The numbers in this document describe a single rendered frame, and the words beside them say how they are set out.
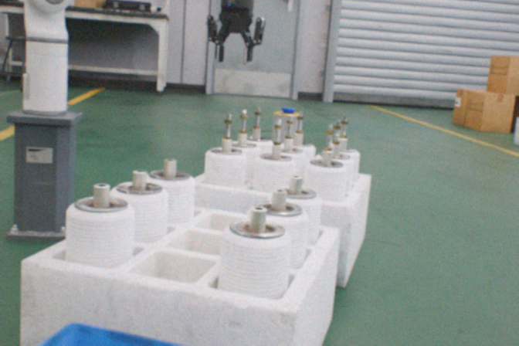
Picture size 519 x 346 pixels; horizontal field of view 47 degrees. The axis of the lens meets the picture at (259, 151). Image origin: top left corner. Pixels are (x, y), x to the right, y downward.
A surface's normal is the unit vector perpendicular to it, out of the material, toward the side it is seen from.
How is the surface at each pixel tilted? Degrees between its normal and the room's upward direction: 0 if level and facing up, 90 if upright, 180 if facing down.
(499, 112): 90
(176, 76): 90
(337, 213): 90
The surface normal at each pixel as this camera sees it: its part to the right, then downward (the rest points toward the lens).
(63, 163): 0.76, 0.11
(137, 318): -0.27, 0.14
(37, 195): 0.11, 0.18
